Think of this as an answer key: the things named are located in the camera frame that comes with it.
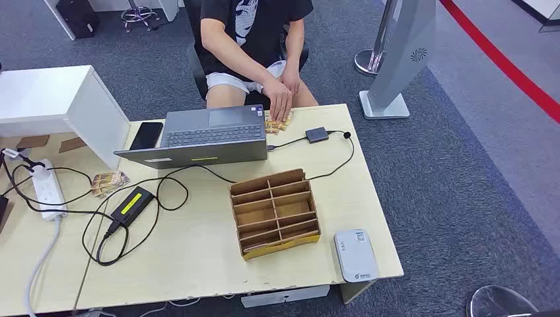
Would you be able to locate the white desk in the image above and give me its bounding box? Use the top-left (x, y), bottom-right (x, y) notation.
top-left (42, 0), bottom-right (186, 41)

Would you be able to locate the brown cardboard piece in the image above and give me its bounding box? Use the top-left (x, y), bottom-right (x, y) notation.
top-left (16, 134), bottom-right (50, 150)
top-left (58, 137), bottom-right (87, 154)

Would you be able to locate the black box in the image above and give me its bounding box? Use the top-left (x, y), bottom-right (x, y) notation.
top-left (55, 0), bottom-right (100, 40)

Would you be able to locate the black mains power cable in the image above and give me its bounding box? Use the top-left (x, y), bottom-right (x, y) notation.
top-left (0, 149), bottom-right (160, 267)

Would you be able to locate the black power adapter yellow label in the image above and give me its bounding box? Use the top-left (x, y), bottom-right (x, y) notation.
top-left (110, 186), bottom-right (156, 229)

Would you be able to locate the wooden divided card organizer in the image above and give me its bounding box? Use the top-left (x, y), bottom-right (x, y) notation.
top-left (228, 168), bottom-right (322, 262)

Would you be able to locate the person's right hand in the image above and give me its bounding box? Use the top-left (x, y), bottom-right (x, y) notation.
top-left (262, 76), bottom-right (294, 123)

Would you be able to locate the white cabinet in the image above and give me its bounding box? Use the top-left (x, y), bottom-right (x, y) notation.
top-left (0, 64), bottom-right (131, 170)

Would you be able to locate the chrome stanchion post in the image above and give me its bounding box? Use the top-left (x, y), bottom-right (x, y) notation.
top-left (354, 0), bottom-right (399, 77)

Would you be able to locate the white under-desk bracket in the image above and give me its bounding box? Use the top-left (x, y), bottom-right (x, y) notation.
top-left (240, 285), bottom-right (331, 308)

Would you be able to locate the chrome stool base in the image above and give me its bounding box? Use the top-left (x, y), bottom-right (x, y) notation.
top-left (120, 0), bottom-right (162, 34)

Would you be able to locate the white counter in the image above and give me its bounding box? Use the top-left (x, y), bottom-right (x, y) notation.
top-left (510, 0), bottom-right (560, 34)

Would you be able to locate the black office chair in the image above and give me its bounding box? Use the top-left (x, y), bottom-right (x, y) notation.
top-left (184, 0), bottom-right (310, 110)

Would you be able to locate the round grey dome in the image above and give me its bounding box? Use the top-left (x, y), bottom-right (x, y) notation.
top-left (466, 285), bottom-right (539, 317)

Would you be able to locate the white power strip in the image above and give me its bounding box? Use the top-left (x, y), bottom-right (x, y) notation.
top-left (30, 158), bottom-right (69, 222)

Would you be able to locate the thin black charger cable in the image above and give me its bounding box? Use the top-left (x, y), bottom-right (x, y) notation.
top-left (149, 129), bottom-right (355, 213)

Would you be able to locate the white power strip cable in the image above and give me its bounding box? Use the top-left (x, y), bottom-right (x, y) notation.
top-left (24, 216), bottom-right (64, 317)

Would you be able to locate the person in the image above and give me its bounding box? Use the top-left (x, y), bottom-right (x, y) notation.
top-left (192, 0), bottom-right (320, 123)

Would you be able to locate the black smartphone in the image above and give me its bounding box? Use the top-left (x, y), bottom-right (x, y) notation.
top-left (129, 122), bottom-right (164, 151)

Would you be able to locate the grey kiosk stand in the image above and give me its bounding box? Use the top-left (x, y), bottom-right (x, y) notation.
top-left (359, 0), bottom-right (437, 120)

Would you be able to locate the person's left hand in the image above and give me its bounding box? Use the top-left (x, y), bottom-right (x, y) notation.
top-left (279, 65), bottom-right (302, 98)

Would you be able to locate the white card reader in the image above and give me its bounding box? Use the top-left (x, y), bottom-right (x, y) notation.
top-left (333, 229), bottom-right (380, 284)

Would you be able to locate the short black hub cable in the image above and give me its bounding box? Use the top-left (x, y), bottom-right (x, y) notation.
top-left (267, 136), bottom-right (308, 152)

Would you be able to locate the grey laptop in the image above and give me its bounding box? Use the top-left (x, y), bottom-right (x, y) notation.
top-left (114, 104), bottom-right (269, 170)

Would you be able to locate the small dark grey hub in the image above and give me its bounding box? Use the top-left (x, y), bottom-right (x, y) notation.
top-left (304, 127), bottom-right (330, 145)

